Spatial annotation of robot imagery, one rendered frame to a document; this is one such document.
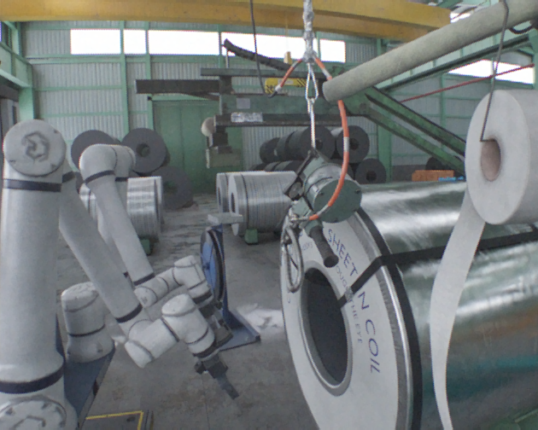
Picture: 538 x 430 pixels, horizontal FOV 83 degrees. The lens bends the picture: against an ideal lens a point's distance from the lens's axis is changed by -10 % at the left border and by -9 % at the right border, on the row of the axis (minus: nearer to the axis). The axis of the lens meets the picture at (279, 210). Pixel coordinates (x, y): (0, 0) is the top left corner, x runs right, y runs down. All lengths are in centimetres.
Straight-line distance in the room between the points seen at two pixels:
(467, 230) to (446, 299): 11
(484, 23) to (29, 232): 86
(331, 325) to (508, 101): 150
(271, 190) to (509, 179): 589
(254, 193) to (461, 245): 568
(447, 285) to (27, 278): 80
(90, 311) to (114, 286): 49
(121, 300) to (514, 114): 98
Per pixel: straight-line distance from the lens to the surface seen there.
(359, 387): 128
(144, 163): 1225
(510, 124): 42
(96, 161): 138
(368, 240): 101
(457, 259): 56
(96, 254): 100
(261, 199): 613
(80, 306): 150
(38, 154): 80
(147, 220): 600
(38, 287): 85
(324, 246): 88
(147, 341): 97
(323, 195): 92
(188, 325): 98
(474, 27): 48
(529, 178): 39
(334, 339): 177
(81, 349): 156
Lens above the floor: 145
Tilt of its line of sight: 8 degrees down
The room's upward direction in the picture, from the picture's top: 2 degrees counter-clockwise
